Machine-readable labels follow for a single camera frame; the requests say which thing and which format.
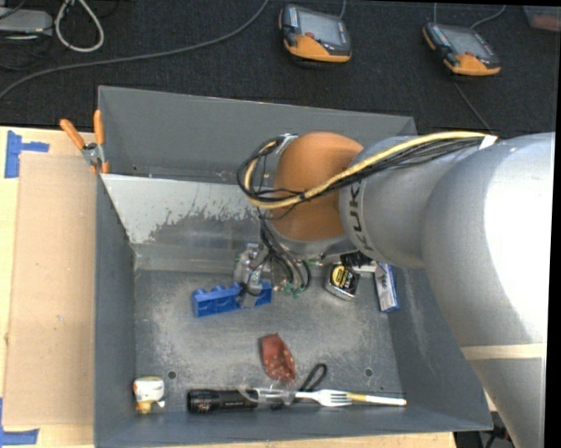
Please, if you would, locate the white plastic fork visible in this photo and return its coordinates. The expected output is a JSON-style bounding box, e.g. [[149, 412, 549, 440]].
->
[[293, 387, 354, 409]]

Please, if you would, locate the blue and white box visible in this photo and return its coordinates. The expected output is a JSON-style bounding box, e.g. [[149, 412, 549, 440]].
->
[[371, 261, 402, 314]]

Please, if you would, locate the black cord loop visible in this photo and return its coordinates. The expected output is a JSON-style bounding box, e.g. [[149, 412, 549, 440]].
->
[[295, 361, 329, 394]]

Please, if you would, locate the brown cardboard board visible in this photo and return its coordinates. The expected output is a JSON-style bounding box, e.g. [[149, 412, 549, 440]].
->
[[1, 152, 108, 432]]

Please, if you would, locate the grey metal bin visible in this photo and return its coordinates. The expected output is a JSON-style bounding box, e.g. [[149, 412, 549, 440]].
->
[[81, 84, 508, 448]]

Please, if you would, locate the clear plastic piece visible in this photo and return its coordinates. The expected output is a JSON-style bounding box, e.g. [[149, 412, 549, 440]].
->
[[238, 385, 299, 409]]

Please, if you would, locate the yellow and black tape measure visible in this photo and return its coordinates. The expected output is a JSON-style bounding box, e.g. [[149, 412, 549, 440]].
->
[[323, 262, 363, 298]]

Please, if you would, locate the black flashlight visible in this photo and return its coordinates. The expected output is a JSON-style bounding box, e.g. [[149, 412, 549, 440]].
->
[[185, 386, 261, 416]]

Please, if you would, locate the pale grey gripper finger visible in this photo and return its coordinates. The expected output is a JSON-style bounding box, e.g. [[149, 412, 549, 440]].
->
[[238, 279, 263, 312]]

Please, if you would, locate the red-brown strawberry slice toy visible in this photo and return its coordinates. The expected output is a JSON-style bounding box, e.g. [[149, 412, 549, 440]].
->
[[257, 332, 300, 385]]

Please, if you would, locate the blue toy brick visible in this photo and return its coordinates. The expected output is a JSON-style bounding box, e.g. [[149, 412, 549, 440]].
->
[[190, 277, 275, 322]]

